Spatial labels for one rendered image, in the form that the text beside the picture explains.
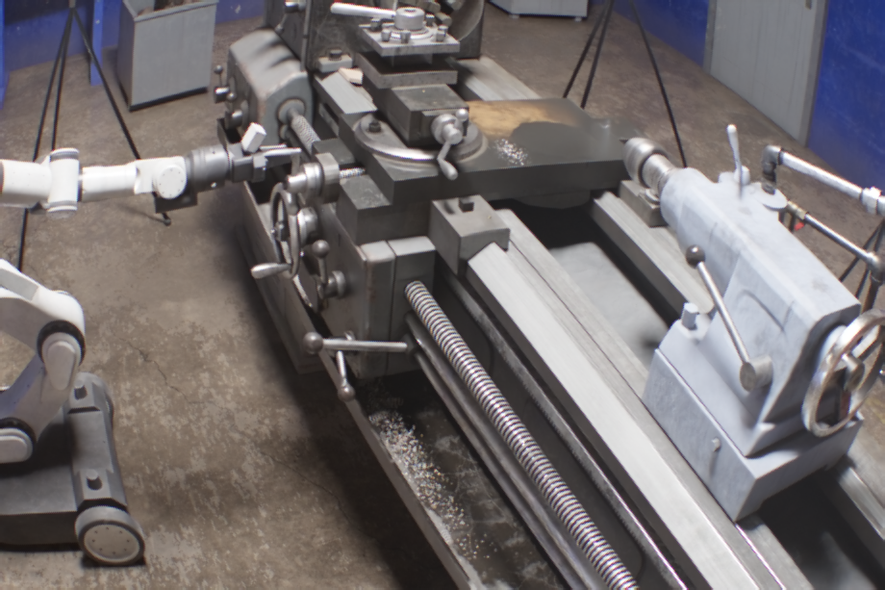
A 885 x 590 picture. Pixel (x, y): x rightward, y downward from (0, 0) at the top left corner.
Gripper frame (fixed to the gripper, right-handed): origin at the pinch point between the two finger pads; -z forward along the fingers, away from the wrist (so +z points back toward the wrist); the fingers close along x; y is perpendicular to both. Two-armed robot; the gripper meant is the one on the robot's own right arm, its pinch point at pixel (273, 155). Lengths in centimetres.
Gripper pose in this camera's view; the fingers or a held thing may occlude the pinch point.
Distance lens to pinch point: 187.1
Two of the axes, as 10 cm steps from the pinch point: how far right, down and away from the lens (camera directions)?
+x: -3.9, -5.3, 7.5
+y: -0.7, 8.3, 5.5
